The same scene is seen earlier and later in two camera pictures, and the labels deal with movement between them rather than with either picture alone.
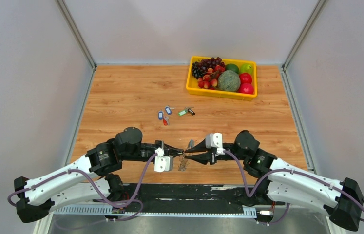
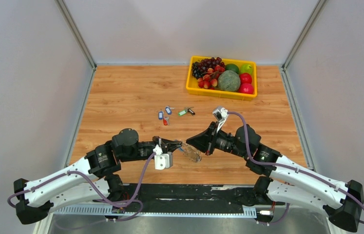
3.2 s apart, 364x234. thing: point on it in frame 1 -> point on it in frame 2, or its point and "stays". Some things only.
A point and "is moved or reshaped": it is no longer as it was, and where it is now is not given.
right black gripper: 204,158 -> 205,141
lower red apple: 246,88 stays
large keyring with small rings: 183,163 is moved or reshaped
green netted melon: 229,81 stays
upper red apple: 245,78 stays
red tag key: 166,120 stays
